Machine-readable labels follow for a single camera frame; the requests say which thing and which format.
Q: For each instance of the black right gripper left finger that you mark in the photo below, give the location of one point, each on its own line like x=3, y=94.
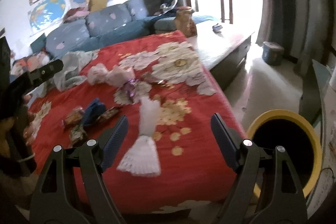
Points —
x=56, y=199

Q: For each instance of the white plastic bag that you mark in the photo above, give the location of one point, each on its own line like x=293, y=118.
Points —
x=116, y=77

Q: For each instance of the pink red cushion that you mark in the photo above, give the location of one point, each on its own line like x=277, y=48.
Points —
x=75, y=14

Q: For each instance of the red floral blanket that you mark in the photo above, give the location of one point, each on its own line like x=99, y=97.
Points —
x=193, y=170

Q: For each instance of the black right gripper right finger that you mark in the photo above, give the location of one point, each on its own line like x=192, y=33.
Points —
x=266, y=188

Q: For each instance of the small object on table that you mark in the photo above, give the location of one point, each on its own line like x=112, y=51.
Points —
x=217, y=28

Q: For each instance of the blue fabric sofa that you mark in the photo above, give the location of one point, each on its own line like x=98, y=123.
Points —
x=111, y=25

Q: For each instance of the yellow cushion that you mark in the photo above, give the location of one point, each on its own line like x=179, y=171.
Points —
x=97, y=5

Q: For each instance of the brown snack wrapper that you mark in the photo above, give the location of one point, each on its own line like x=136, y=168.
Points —
x=74, y=117

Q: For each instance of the world map poster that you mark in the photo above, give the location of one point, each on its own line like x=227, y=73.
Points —
x=46, y=13

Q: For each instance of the grey green cloth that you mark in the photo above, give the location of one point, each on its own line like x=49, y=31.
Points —
x=69, y=76

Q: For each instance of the blue crumpled wrapper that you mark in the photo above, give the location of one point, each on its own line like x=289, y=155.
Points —
x=92, y=112

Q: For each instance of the colourful patterned quilt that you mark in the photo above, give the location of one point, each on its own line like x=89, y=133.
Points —
x=29, y=63

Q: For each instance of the purple snack bag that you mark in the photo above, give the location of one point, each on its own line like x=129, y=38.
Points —
x=130, y=89

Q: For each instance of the brown paper bag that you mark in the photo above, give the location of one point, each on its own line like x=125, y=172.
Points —
x=184, y=22

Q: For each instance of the yellow rimmed trash bin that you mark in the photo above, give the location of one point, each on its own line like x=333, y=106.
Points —
x=297, y=136

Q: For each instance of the small dark storage stool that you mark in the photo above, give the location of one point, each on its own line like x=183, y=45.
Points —
x=272, y=53

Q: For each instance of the white foam net sleeve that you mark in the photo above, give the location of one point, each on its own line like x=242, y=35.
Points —
x=142, y=158

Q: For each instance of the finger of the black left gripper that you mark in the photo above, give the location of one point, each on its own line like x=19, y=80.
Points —
x=28, y=81

